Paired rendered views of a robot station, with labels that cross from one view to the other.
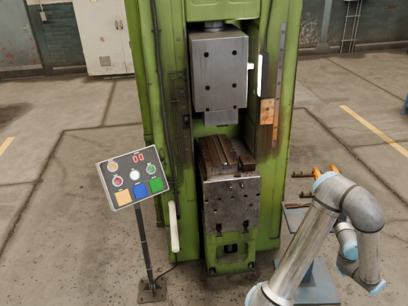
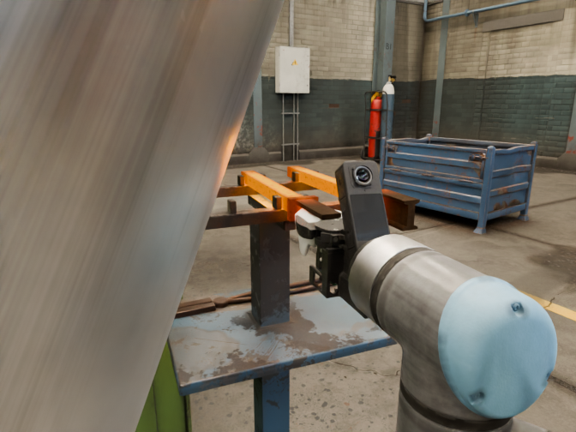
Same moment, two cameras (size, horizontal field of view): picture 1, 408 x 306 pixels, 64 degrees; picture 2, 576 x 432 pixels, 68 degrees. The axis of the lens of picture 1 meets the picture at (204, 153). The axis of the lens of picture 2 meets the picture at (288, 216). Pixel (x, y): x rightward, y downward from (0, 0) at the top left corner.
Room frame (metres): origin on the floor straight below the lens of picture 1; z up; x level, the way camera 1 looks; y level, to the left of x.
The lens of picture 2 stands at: (0.89, -0.43, 1.07)
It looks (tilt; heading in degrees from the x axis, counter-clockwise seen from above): 15 degrees down; 337
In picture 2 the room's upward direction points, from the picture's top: straight up
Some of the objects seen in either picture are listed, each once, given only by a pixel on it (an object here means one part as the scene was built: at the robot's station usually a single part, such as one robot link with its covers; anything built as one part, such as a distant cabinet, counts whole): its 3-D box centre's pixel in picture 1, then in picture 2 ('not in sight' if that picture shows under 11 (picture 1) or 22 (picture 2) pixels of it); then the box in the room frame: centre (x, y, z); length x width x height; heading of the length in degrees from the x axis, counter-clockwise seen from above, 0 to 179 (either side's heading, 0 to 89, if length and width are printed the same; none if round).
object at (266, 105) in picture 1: (266, 111); not in sight; (1.91, -0.41, 1.27); 0.09 x 0.02 x 0.17; 97
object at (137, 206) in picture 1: (142, 237); not in sight; (1.60, 0.43, 0.54); 0.04 x 0.04 x 1.08; 7
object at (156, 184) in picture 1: (156, 184); not in sight; (1.54, 0.29, 1.01); 0.07 x 0.05 x 0.07; 122
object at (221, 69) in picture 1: (221, 65); not in sight; (1.96, -0.13, 1.56); 0.42 x 0.39 x 0.40; 7
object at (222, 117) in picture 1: (215, 104); not in sight; (1.95, -0.09, 1.32); 0.42 x 0.20 x 0.10; 7
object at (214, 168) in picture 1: (216, 153); not in sight; (1.95, -0.09, 0.96); 0.42 x 0.20 x 0.09; 7
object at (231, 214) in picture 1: (224, 182); not in sight; (1.97, -0.14, 0.69); 0.56 x 0.38 x 0.45; 7
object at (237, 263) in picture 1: (224, 228); not in sight; (1.97, -0.14, 0.23); 0.55 x 0.37 x 0.47; 7
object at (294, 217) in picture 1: (316, 215); (270, 321); (1.62, -0.71, 0.65); 0.40 x 0.30 x 0.02; 88
